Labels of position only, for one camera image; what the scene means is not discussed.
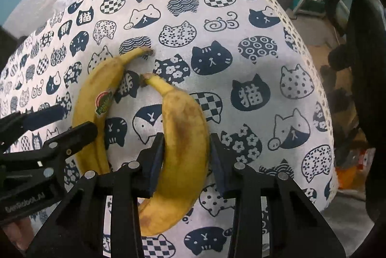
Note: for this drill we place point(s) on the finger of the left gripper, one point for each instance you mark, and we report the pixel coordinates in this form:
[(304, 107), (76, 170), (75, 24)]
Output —
[(16, 124), (73, 139)]

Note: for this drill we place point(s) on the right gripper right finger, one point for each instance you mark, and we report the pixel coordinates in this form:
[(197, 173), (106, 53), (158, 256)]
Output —
[(222, 163)]

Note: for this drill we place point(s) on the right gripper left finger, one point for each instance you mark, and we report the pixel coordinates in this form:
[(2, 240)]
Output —
[(151, 160)]

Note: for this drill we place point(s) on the banana with sticker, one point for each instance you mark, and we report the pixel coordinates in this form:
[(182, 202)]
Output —
[(93, 103)]

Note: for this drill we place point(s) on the spotted banana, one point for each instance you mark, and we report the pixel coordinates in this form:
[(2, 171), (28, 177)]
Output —
[(186, 159)]

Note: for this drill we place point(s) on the person right hand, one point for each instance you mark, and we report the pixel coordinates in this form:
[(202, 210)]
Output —
[(20, 233)]

